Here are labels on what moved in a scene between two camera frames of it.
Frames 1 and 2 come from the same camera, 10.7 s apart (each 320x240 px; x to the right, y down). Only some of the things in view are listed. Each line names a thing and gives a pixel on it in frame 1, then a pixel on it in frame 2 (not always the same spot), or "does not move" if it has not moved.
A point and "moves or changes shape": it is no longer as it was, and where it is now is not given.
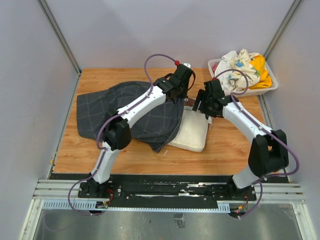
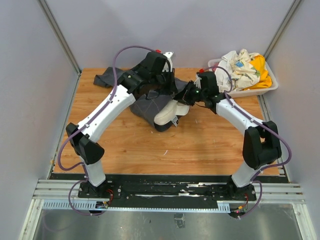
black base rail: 172,188 does not move
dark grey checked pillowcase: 155,127 moves or changes shape
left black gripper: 184,95 → 172,87
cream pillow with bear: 192,135 → 169,111
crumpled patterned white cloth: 235,81 does not move
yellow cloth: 265,79 does not move
